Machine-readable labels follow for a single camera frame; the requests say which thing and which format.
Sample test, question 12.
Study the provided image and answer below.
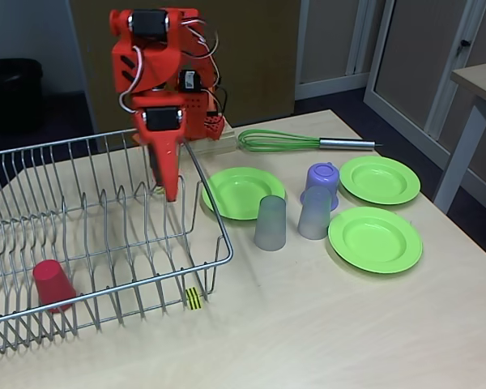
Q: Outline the grey translucent plastic cup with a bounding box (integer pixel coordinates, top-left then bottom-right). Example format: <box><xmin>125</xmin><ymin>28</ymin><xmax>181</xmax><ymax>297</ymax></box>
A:
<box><xmin>297</xmin><ymin>186</ymin><xmax>332</xmax><ymax>240</ymax></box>
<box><xmin>254</xmin><ymin>195</ymin><xmax>288</xmax><ymax>251</ymax></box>

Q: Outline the red plastic cup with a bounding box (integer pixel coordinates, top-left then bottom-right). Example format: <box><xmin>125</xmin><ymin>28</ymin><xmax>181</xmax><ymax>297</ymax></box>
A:
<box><xmin>32</xmin><ymin>259</ymin><xmax>78</xmax><ymax>314</ymax></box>

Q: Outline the purple plastic mug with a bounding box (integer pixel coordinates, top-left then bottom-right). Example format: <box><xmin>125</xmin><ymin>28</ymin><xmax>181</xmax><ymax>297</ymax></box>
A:
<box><xmin>299</xmin><ymin>161</ymin><xmax>342</xmax><ymax>211</ymax></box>

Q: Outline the green whisk metal handle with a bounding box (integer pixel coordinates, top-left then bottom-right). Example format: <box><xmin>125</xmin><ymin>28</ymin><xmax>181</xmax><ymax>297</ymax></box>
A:
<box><xmin>237</xmin><ymin>128</ymin><xmax>384</xmax><ymax>153</ymax></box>

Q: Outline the wooden base block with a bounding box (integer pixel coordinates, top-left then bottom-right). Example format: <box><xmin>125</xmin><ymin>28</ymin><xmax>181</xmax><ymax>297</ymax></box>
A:
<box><xmin>185</xmin><ymin>123</ymin><xmax>238</xmax><ymax>157</ymax></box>

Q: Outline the green plastic plate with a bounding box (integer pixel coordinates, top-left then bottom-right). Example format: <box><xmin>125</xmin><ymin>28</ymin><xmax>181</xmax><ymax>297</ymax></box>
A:
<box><xmin>339</xmin><ymin>156</ymin><xmax>422</xmax><ymax>206</ymax></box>
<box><xmin>327</xmin><ymin>206</ymin><xmax>424</xmax><ymax>276</ymax></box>
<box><xmin>201</xmin><ymin>166</ymin><xmax>287</xmax><ymax>222</ymax></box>

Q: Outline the brown partition board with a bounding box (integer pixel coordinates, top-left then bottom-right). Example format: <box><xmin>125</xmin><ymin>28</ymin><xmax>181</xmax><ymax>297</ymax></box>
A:
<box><xmin>70</xmin><ymin>0</ymin><xmax>301</xmax><ymax>135</ymax></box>

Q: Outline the yellow black striped tape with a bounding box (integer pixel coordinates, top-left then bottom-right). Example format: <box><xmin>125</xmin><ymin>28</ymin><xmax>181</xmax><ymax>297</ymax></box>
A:
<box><xmin>185</xmin><ymin>286</ymin><xmax>204</xmax><ymax>312</ymax></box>

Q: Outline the black trash bin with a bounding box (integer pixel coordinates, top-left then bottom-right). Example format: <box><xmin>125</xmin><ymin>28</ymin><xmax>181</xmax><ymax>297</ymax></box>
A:
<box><xmin>0</xmin><ymin>58</ymin><xmax>45</xmax><ymax>135</ymax></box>

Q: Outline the beige side table grey leg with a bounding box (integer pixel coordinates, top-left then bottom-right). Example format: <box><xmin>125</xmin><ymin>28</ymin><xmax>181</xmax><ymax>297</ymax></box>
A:
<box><xmin>433</xmin><ymin>60</ymin><xmax>486</xmax><ymax>215</ymax></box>

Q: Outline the green yellow wire tie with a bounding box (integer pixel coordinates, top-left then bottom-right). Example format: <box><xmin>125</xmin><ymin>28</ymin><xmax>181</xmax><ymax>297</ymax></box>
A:
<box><xmin>153</xmin><ymin>184</ymin><xmax>181</xmax><ymax>198</ymax></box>

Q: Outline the metal wire dish rack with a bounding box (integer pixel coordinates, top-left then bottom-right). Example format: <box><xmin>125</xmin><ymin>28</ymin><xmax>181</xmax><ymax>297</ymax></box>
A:
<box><xmin>0</xmin><ymin>123</ymin><xmax>235</xmax><ymax>358</ymax></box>

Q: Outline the grey cabinet door white frame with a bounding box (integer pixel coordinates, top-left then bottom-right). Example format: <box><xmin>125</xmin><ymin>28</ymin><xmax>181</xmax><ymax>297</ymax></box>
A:
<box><xmin>294</xmin><ymin>0</ymin><xmax>386</xmax><ymax>100</ymax></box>
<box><xmin>363</xmin><ymin>0</ymin><xmax>486</xmax><ymax>191</ymax></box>

